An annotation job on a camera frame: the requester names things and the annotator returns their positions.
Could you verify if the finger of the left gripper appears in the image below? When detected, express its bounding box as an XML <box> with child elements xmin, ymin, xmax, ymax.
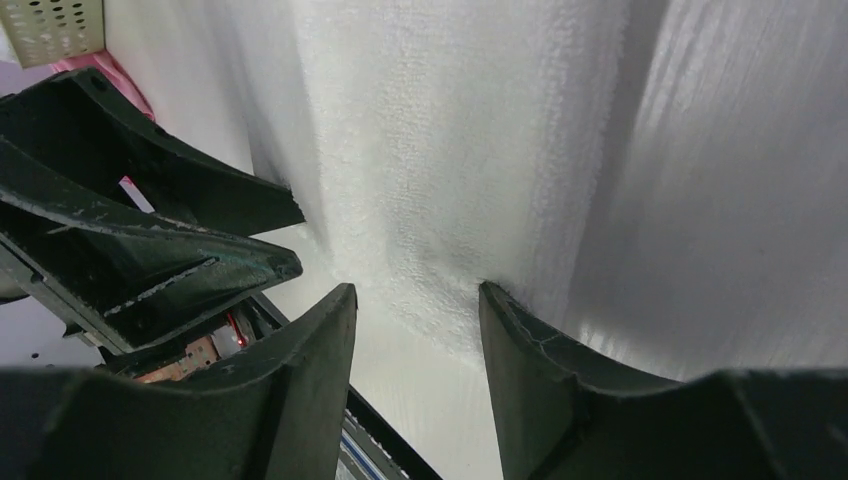
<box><xmin>1</xmin><ymin>139</ymin><xmax>302</xmax><ymax>354</ymax></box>
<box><xmin>1</xmin><ymin>67</ymin><xmax>305</xmax><ymax>236</ymax></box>

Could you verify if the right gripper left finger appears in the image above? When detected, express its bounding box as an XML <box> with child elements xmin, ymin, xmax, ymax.
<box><xmin>1</xmin><ymin>284</ymin><xmax>357</xmax><ymax>479</ymax></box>

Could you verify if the pink towel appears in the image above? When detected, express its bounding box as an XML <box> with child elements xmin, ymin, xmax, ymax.
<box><xmin>50</xmin><ymin>50</ymin><xmax>156</xmax><ymax>121</ymax></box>

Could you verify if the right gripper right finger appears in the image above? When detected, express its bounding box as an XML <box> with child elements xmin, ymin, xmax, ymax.
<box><xmin>479</xmin><ymin>282</ymin><xmax>847</xmax><ymax>479</ymax></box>

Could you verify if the green plastic basket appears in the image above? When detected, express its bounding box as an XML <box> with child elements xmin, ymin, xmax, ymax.
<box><xmin>1</xmin><ymin>0</ymin><xmax>105</xmax><ymax>69</ymax></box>

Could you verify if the white towel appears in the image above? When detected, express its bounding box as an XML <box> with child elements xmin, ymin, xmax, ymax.
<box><xmin>216</xmin><ymin>1</ymin><xmax>668</xmax><ymax>362</ymax></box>

